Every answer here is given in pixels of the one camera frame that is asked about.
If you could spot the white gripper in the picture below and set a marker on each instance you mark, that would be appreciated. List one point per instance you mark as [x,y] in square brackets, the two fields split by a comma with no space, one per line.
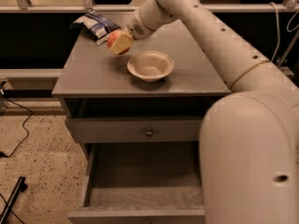
[137,27]

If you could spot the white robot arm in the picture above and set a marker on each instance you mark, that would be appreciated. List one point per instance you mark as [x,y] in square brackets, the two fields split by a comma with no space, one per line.
[249,138]

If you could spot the grey wooden drawer cabinet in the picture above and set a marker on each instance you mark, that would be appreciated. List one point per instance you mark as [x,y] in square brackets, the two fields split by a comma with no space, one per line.
[98,85]

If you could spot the closed grey top drawer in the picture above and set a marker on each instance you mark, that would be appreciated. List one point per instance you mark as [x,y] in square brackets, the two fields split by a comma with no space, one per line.
[133,130]

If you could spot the open grey middle drawer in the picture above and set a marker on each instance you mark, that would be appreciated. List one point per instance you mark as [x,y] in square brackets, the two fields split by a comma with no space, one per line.
[141,183]

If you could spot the blue white chip bag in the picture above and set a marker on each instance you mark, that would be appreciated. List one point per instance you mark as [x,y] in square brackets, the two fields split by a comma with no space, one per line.
[98,25]

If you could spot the white paper bowl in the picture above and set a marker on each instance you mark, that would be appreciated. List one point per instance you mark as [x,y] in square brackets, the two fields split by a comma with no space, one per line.
[150,66]

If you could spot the black floor bar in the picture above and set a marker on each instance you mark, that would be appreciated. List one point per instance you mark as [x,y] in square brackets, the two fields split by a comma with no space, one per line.
[19,187]

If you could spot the metal railing frame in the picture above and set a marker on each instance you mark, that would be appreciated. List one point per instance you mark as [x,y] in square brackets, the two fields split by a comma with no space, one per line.
[29,40]

